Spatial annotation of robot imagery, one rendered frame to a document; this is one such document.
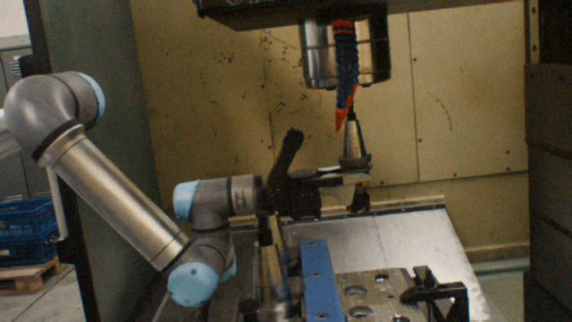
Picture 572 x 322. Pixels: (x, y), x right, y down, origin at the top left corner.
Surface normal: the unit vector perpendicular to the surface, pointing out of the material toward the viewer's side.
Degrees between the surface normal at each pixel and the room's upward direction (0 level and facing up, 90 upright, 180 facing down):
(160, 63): 90
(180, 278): 90
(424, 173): 90
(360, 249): 24
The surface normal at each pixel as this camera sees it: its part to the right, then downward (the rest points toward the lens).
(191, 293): -0.09, 0.21
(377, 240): -0.11, -0.81
